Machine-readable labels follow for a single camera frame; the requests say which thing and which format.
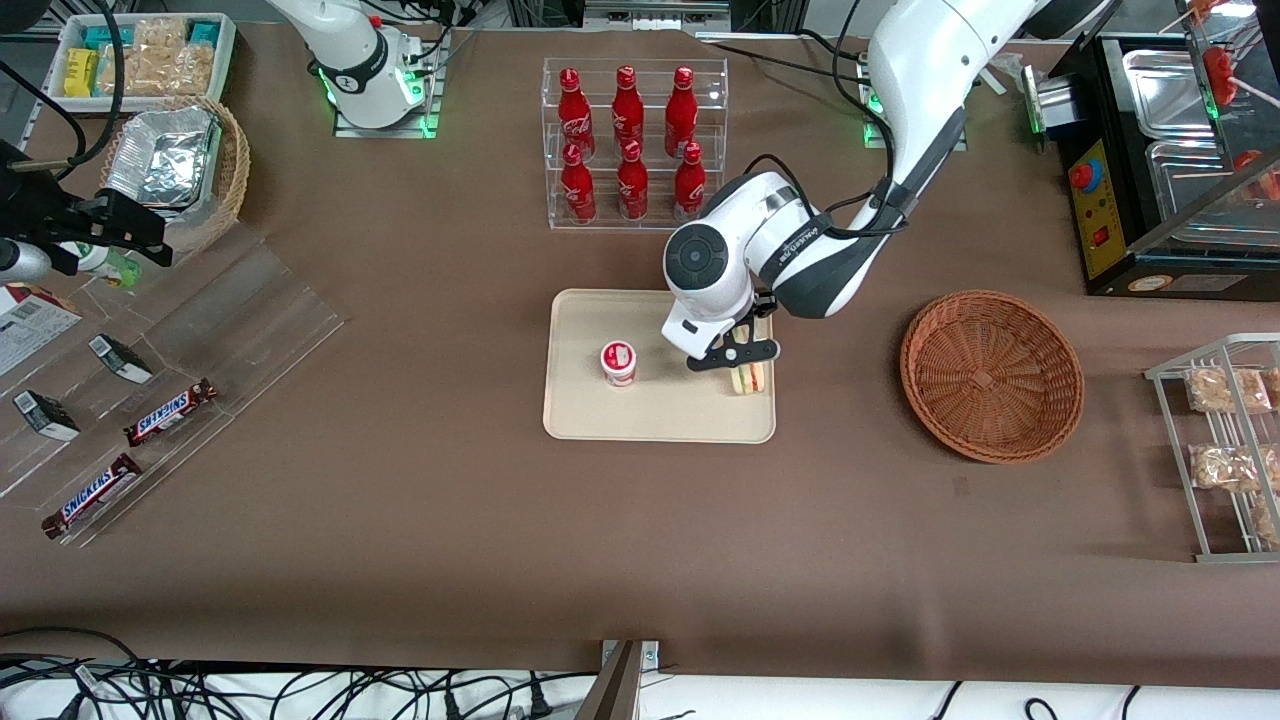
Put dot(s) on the snickers chocolate bar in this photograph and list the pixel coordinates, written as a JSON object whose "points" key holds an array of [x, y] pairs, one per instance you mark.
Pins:
{"points": [[92, 496], [170, 412]]}

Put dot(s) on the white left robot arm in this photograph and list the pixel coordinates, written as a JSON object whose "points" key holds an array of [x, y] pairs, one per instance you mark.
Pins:
{"points": [[920, 60]]}

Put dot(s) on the triangle sandwich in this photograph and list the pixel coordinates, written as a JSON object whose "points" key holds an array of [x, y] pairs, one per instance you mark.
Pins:
{"points": [[748, 380]]}

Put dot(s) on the beige plastic tray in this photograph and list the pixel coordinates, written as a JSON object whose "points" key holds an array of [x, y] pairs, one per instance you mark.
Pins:
{"points": [[660, 410]]}

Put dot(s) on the clear acrylic display stand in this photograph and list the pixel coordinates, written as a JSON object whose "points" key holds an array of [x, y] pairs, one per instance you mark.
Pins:
{"points": [[250, 320]]}

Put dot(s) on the red cola bottle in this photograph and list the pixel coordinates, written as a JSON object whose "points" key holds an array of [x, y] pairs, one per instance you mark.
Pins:
{"points": [[577, 190], [627, 110], [689, 190], [632, 190], [681, 110], [570, 110]]}

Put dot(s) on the clear acrylic bottle rack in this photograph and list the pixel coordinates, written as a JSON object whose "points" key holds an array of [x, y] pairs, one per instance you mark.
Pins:
{"points": [[655, 225]]}

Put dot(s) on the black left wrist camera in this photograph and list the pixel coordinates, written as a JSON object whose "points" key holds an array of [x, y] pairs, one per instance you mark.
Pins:
{"points": [[762, 305]]}

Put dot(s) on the red white yogurt cup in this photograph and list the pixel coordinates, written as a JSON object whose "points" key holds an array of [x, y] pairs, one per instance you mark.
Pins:
{"points": [[619, 362]]}

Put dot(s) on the white red carton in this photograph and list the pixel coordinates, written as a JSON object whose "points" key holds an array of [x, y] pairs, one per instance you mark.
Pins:
{"points": [[30, 325]]}

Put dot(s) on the green white small bottle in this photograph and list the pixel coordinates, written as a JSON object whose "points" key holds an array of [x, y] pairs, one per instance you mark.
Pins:
{"points": [[105, 265]]}

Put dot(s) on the light wicker basket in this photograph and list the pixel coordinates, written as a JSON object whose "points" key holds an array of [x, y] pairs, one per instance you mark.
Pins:
{"points": [[235, 170]]}

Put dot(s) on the brown round wicker basket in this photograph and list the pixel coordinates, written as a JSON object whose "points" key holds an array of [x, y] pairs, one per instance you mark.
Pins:
{"points": [[990, 380]]}

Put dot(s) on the yellow snack pack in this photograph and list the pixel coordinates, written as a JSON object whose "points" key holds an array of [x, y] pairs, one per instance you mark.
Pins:
{"points": [[82, 72]]}

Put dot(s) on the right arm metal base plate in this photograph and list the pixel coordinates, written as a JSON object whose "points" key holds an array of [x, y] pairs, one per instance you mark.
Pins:
{"points": [[436, 100]]}

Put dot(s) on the white plastic snack bin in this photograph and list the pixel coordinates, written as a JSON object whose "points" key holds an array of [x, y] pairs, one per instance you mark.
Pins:
{"points": [[228, 50]]}

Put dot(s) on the teal snack pack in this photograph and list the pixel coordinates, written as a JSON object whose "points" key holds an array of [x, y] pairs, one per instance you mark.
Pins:
{"points": [[204, 32], [105, 37]]}

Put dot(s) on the metal mount bracket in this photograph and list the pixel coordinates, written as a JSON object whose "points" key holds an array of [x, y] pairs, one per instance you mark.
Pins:
{"points": [[618, 685]]}

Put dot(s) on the black food warmer appliance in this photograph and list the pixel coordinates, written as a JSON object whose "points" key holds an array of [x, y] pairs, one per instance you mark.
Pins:
{"points": [[1160, 270]]}

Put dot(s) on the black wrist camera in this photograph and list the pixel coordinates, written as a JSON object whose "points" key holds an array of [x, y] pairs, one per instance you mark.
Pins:
{"points": [[25, 200], [762, 305]]}

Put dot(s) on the clear cracker bag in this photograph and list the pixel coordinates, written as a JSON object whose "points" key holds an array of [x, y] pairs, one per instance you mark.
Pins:
{"points": [[190, 68], [135, 70], [160, 32]]}

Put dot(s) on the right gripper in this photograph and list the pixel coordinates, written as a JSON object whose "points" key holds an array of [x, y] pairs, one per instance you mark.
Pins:
{"points": [[62, 219]]}

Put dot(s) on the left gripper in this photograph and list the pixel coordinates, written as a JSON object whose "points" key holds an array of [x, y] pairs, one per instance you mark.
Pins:
{"points": [[752, 331]]}

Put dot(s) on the steel warmer tray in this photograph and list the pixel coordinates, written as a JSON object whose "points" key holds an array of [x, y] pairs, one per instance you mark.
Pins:
{"points": [[1190, 180], [1165, 90]]}

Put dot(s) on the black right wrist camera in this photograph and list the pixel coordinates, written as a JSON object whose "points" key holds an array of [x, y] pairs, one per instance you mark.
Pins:
{"points": [[25, 200]]}

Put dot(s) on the clear bag of snacks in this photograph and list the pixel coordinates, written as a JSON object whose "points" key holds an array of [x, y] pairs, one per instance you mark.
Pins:
{"points": [[1230, 468], [1228, 390], [1274, 385], [1268, 522]]}

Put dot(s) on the red sausage on stick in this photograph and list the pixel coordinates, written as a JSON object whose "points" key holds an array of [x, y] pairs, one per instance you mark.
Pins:
{"points": [[1255, 170], [1220, 72]]}

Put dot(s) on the small black white box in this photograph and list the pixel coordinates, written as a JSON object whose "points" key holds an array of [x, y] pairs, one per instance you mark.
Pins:
{"points": [[120, 358], [45, 415]]}

